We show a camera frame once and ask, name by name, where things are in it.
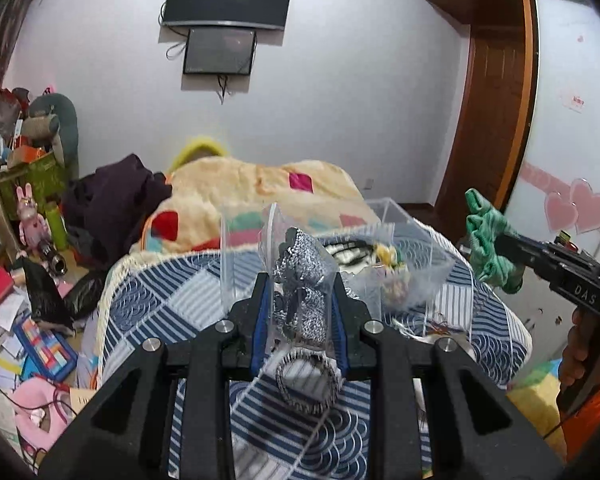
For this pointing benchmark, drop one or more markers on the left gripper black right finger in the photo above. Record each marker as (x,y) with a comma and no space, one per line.
(435,395)

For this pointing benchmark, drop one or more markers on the dark purple garment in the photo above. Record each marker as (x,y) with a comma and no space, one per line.
(105,212)

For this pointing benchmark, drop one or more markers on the green knitted cloth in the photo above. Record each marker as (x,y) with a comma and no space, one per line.
(484,224)

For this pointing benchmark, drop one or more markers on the floral patterned scrunchie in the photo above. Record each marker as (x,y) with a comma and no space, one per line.
(393,276)

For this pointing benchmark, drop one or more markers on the grey green plush toy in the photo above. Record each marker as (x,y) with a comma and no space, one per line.
(52,123)

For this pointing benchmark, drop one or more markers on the yellow fuzzy plush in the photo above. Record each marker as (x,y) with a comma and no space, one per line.
(197,148)

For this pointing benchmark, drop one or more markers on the small black wall monitor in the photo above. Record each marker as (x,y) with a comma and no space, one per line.
(221,51)

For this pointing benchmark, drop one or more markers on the pink rabbit figurine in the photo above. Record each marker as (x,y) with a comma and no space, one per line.
(33,228)

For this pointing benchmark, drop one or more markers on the silver scrubber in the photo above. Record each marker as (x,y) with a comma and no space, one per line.
(302,277)

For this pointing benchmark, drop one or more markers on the beige patchwork fleece blanket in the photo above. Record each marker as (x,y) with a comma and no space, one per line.
(318,194)

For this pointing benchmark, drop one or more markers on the green cardboard box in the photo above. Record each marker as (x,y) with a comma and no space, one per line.
(47,178)

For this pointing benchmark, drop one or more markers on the right hand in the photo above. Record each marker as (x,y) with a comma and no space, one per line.
(572,366)

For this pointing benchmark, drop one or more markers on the blue white patterned tablecloth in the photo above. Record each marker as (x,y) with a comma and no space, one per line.
(173,298)

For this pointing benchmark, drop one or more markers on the black plastic bag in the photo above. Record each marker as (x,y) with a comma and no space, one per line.
(53,311)

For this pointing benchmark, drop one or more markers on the green bottle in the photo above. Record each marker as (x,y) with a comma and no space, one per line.
(57,227)

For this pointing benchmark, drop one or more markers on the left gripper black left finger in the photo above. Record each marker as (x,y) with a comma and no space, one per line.
(125,430)

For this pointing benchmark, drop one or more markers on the clear plastic storage bin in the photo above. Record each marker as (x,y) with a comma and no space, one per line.
(429,262)

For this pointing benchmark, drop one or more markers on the brown wooden wardrobe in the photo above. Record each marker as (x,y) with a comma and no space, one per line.
(495,112)

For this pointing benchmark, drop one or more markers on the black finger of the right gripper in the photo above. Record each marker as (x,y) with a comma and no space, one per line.
(535,262)
(515,244)

